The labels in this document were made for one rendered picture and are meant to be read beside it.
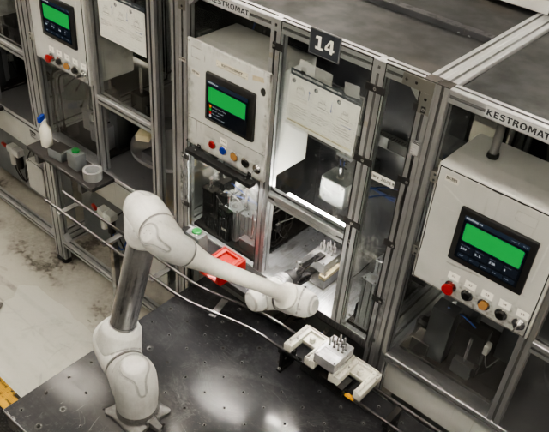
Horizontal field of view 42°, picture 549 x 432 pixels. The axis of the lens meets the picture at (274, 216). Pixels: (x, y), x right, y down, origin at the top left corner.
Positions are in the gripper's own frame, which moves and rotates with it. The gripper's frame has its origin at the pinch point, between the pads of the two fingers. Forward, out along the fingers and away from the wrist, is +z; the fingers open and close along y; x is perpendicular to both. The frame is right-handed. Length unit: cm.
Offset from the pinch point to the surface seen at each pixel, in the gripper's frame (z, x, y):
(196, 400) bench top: -62, 2, -40
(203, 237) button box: -23.6, 42.9, -1.9
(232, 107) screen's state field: -24, 36, 62
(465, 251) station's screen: -23, -64, 53
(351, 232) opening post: -15.9, -20.4, 33.1
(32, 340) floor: -51, 131, -108
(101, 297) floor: -5, 133, -103
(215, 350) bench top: -38, 16, -37
